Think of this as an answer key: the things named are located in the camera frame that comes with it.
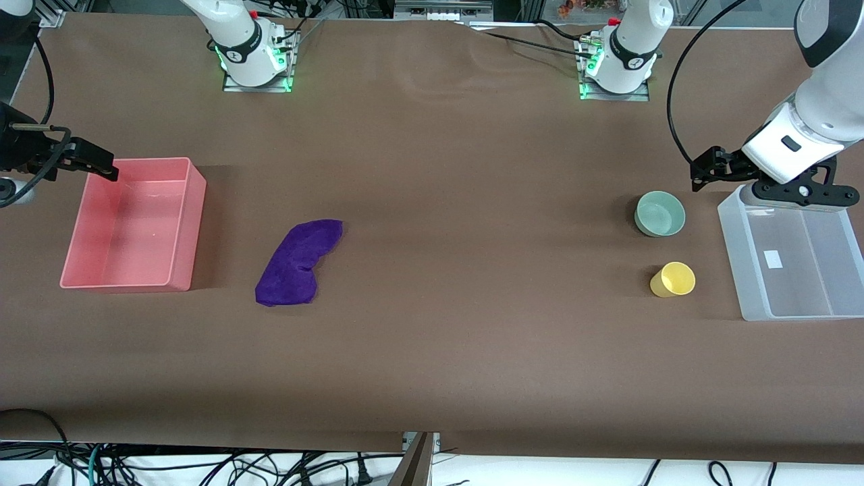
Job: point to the brown wooden beam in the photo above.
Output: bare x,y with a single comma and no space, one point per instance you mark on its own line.
413,469

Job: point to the yellow plastic cup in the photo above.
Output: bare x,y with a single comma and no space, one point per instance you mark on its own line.
671,280

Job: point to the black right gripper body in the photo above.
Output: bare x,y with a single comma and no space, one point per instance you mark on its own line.
19,147

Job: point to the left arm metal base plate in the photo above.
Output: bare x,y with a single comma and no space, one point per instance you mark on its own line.
634,96

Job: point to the white paper label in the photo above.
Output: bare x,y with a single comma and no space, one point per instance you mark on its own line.
773,259

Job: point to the pink plastic bin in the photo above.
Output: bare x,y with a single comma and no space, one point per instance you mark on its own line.
121,236

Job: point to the brown table cover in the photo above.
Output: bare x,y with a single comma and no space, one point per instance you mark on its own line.
432,270

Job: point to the translucent plastic bin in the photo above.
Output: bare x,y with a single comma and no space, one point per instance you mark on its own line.
796,283

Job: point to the small aluminium bracket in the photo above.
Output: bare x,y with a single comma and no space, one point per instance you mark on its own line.
436,442

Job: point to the orange red small objects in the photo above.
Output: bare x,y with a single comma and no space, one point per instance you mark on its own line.
580,7

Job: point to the purple cloth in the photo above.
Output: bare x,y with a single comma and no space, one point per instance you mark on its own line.
297,263

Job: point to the light green bowl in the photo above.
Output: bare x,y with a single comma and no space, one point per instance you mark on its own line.
660,216

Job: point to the aluminium frame profile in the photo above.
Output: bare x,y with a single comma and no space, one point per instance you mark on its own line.
442,10

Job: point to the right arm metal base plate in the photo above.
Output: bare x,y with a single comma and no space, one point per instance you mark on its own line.
270,88

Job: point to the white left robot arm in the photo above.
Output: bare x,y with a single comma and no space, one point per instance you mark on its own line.
631,54

